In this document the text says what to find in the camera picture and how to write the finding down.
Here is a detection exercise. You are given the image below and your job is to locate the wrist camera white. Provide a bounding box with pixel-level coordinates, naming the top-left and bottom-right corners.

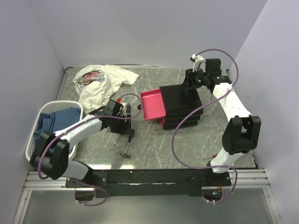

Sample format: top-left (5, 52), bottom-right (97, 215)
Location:
top-left (190, 54), bottom-right (205, 72)
top-left (116, 98), bottom-right (129, 115)

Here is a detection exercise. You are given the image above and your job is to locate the black handled hammer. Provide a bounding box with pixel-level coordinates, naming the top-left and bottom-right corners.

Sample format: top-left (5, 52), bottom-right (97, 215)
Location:
top-left (120, 129), bottom-right (135, 159)

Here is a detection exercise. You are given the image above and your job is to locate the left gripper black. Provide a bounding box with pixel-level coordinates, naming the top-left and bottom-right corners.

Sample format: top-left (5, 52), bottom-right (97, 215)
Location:
top-left (109, 113), bottom-right (131, 135)

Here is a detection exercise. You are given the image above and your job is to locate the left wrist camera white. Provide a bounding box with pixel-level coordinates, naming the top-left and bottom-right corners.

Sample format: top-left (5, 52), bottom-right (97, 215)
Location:
top-left (116, 98), bottom-right (129, 115)

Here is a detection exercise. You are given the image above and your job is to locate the pink top drawer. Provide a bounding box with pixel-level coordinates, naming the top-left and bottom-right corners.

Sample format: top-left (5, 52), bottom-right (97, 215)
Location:
top-left (141, 89), bottom-right (166, 121)

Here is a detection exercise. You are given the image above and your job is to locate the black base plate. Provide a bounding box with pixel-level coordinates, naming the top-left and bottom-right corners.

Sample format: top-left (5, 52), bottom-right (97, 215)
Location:
top-left (65, 169), bottom-right (232, 199)

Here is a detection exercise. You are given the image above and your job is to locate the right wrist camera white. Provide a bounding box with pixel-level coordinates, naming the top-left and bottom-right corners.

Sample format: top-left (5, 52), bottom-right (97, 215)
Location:
top-left (190, 54), bottom-right (205, 72)

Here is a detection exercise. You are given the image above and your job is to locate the blue checked shirt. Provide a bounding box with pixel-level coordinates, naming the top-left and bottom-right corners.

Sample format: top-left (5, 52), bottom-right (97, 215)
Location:
top-left (33, 107), bottom-right (81, 140)

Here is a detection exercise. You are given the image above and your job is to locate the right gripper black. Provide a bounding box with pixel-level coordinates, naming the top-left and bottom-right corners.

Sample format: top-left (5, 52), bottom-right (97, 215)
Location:
top-left (181, 67), bottom-right (209, 91)

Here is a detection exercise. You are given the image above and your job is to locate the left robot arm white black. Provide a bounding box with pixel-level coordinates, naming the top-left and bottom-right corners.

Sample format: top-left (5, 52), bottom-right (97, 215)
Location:
top-left (29, 100), bottom-right (131, 188)

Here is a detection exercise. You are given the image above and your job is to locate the aluminium rail frame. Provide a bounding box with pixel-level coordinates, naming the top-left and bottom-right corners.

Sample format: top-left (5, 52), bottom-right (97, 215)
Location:
top-left (22, 169), bottom-right (271, 191)

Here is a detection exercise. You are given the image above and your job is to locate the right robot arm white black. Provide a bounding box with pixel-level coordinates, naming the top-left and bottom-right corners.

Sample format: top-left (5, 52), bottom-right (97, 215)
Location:
top-left (182, 55), bottom-right (261, 186)

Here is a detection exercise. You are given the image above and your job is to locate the white floral t-shirt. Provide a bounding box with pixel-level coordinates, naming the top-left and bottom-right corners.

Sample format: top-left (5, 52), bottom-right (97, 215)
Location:
top-left (73, 65), bottom-right (139, 114)

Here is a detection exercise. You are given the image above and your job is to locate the white laundry basket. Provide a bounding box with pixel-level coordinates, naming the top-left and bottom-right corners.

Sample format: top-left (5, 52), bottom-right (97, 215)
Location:
top-left (25, 100), bottom-right (83, 161)

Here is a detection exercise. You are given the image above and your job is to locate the black drawer cabinet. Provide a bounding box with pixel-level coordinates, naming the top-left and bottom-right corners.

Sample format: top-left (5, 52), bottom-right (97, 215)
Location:
top-left (160, 84), bottom-right (202, 130)

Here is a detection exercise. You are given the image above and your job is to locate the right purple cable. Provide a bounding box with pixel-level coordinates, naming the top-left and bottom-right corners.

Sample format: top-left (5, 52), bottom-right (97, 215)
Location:
top-left (172, 48), bottom-right (240, 203)

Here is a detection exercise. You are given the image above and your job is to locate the green screwdriver upper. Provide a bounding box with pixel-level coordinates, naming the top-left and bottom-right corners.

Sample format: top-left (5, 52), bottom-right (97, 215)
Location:
top-left (126, 104), bottom-right (131, 114)

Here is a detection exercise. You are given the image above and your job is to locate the small red screwdriver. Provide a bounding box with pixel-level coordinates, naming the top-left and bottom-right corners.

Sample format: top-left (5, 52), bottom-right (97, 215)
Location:
top-left (203, 154), bottom-right (217, 160)

